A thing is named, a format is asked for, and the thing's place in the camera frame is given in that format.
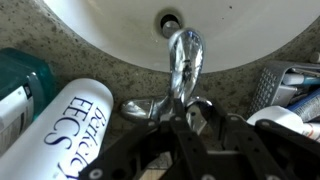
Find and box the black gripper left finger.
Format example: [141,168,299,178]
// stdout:
[169,99,209,158]

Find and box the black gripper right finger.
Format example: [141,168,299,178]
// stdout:
[208,101,268,154]

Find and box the chrome sink faucet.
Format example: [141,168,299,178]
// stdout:
[119,28,214,134]

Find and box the white tube with cap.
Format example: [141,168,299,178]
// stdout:
[246,105,320,143]

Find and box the grey mesh basket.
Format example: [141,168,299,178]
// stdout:
[246,60,320,118]

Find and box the blue striped tube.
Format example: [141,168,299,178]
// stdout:
[287,88,320,123]

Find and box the white and blue tube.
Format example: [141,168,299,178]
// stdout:
[282,72,320,87]

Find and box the chrome drain stopper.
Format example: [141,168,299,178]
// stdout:
[160,13,183,38]

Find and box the white Berkeley EECS bottle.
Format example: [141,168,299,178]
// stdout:
[0,78,115,180]

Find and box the white sink basin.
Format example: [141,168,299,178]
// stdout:
[43,0,320,74]

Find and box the green mouthwash bottle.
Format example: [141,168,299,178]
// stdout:
[0,47,56,158]

